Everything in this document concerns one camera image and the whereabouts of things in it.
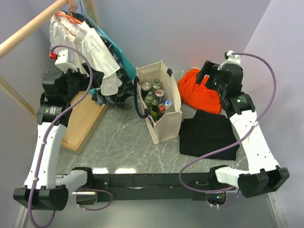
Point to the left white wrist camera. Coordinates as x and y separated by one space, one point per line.
64 60

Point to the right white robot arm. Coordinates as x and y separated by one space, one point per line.
264 174

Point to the pocari sweat plastic bottle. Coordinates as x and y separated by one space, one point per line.
168 104

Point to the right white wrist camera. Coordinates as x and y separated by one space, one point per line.
231 58

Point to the cream canvas tote bag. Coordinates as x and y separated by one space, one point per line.
168 126

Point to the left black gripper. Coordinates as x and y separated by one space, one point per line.
85 79

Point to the dark soda can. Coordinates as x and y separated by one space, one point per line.
145 89

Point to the black cloth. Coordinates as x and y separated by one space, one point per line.
205 133

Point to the teal garment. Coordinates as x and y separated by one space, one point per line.
123 59

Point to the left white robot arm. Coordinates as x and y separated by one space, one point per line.
42 190

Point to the white ruffled garment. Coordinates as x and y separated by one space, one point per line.
87 41

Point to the red bull can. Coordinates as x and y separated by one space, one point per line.
160 96

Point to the dark floral garment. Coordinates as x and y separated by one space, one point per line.
118 92

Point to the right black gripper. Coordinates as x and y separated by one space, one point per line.
209 68

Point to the orange cloth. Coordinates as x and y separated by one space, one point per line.
198 96

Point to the wooden tray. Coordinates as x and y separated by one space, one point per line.
83 121

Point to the coca-cola glass bottle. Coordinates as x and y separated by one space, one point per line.
162 111

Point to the orange clothes hanger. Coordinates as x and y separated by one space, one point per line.
69 19

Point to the green glass bottle gold cap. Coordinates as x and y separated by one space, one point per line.
155 110

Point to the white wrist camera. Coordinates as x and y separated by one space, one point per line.
64 60
231 58

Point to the far clear glass bottle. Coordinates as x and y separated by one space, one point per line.
156 85

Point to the wooden clothes rail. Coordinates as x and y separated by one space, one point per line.
13 41

